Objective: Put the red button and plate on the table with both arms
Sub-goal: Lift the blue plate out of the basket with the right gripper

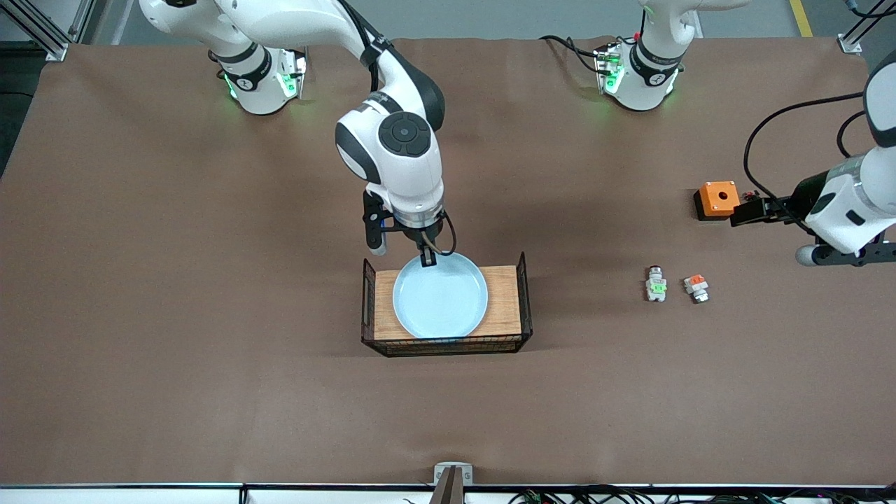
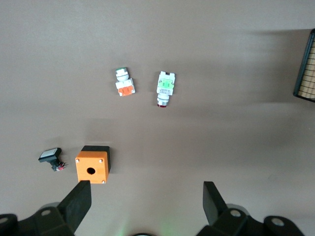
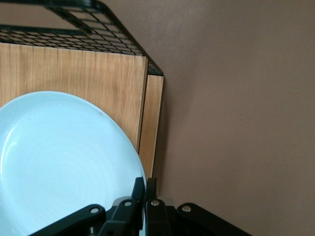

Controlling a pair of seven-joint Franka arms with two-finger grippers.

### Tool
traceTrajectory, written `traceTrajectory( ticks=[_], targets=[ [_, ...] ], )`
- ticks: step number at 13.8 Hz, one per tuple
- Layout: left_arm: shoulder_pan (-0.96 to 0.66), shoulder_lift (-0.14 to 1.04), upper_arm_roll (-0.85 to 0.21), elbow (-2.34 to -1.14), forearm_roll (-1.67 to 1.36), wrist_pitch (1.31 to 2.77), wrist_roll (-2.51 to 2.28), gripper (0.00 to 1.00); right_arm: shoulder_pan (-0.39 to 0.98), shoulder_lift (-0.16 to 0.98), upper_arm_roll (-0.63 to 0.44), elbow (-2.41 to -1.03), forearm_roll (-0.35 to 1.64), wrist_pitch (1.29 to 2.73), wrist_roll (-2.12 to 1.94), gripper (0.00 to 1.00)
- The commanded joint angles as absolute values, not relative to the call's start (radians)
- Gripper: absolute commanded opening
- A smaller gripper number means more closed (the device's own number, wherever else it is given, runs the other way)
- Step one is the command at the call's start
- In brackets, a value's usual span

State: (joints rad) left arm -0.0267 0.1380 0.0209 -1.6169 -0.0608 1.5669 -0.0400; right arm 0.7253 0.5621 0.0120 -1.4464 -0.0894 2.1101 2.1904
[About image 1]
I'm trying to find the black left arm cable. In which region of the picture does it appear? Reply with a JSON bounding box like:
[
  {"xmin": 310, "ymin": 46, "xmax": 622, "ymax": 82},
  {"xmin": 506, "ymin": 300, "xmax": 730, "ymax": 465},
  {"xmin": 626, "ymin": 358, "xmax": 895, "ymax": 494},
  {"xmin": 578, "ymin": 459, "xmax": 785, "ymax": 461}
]
[{"xmin": 743, "ymin": 91, "xmax": 872, "ymax": 218}]

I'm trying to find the black wire basket wooden base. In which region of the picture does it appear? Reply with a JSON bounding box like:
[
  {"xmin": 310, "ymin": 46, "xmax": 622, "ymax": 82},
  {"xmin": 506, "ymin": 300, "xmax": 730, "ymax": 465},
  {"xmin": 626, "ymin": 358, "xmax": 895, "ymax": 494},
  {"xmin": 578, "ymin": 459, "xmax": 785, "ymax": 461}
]
[{"xmin": 361, "ymin": 252, "xmax": 533, "ymax": 358}]

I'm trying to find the grey metal bracket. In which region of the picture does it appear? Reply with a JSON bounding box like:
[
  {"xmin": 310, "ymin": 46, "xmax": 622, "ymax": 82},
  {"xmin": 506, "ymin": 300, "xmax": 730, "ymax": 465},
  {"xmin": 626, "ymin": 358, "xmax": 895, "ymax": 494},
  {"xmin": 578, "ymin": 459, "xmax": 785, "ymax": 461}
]
[{"xmin": 433, "ymin": 462, "xmax": 474, "ymax": 486}]

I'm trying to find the white table edge rail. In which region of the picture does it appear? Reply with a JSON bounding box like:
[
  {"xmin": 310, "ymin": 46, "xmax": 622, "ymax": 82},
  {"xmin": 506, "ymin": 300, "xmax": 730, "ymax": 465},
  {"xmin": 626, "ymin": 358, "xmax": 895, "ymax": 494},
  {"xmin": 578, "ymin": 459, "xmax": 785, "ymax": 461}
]
[{"xmin": 0, "ymin": 483, "xmax": 896, "ymax": 504}]

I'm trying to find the orange button enclosure box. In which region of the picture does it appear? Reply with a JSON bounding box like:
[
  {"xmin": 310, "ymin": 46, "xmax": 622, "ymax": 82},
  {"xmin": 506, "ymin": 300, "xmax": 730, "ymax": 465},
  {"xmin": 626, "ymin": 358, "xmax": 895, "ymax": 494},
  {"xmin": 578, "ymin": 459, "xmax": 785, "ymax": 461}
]
[{"xmin": 694, "ymin": 181, "xmax": 741, "ymax": 222}]

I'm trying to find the dark camera post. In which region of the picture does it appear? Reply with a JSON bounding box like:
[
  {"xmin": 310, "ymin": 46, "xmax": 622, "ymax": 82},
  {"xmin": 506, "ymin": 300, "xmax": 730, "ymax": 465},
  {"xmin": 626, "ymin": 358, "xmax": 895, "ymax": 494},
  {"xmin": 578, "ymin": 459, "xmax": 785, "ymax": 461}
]
[{"xmin": 428, "ymin": 468, "xmax": 466, "ymax": 504}]

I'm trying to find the brown table cover sheet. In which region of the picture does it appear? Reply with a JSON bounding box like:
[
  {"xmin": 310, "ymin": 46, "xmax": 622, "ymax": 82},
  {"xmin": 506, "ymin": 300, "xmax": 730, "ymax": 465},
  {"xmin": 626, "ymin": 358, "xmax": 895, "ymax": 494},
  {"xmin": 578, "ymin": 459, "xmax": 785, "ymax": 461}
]
[{"xmin": 0, "ymin": 35, "xmax": 896, "ymax": 487}]

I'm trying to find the light blue round plate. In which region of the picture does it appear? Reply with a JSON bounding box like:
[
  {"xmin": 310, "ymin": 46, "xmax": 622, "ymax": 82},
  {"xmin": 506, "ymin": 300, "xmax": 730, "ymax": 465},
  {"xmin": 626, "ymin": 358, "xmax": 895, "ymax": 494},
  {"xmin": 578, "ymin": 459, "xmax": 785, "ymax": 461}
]
[{"xmin": 392, "ymin": 252, "xmax": 489, "ymax": 340}]

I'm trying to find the black base power cable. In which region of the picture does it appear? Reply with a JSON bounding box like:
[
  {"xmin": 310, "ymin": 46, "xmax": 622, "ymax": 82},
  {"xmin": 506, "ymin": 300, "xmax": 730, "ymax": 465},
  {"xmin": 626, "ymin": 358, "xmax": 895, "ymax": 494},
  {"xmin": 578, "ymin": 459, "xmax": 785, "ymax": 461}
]
[{"xmin": 539, "ymin": 34, "xmax": 610, "ymax": 74}]

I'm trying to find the aluminium frame profile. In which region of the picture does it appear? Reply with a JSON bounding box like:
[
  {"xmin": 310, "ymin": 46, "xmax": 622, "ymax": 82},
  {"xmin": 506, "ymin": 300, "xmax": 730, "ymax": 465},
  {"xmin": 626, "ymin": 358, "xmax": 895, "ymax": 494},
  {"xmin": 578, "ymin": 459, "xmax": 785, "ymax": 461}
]
[
  {"xmin": 836, "ymin": 0, "xmax": 896, "ymax": 55},
  {"xmin": 0, "ymin": 0, "xmax": 95, "ymax": 62}
]

